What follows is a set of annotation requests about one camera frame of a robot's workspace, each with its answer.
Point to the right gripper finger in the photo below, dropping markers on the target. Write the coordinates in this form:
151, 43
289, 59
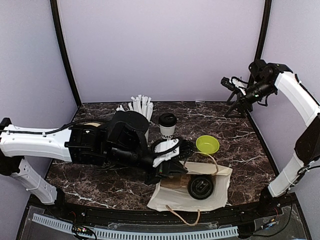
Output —
236, 110
230, 98

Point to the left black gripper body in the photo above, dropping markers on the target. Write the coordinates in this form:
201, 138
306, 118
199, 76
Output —
123, 156

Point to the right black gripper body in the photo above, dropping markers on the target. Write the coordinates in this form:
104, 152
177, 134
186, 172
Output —
264, 89

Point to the cardboard two-cup carrier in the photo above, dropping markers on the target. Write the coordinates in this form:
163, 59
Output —
176, 182

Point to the brown paper bag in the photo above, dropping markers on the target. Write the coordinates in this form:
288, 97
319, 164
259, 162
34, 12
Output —
181, 204

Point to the black coffee cup lid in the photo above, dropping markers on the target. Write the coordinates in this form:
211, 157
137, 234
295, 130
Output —
200, 187

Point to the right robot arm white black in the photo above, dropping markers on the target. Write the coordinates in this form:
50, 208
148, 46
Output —
273, 78

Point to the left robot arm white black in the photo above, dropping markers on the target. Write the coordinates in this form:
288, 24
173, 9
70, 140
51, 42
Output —
73, 143

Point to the green bowl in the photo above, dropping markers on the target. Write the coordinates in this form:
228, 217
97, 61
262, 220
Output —
207, 144

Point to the white cup holding straws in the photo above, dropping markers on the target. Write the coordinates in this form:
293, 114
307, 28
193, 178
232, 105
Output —
147, 132

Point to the bundle of wrapped white straws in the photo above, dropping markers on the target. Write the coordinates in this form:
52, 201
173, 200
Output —
141, 104

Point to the beige paper plate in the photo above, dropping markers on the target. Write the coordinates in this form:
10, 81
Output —
96, 124

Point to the black front rail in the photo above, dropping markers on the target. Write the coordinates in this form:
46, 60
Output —
103, 216

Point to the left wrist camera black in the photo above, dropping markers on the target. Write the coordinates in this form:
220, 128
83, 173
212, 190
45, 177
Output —
126, 131

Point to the right black frame post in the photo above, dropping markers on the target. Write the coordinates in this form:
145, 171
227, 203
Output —
263, 29

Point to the black frame post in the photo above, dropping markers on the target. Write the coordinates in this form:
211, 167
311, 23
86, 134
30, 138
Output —
263, 29
63, 51

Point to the white slotted cable duct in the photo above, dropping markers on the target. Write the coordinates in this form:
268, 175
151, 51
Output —
110, 234

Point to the left black frame post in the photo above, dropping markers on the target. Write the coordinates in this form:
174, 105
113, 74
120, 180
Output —
63, 51

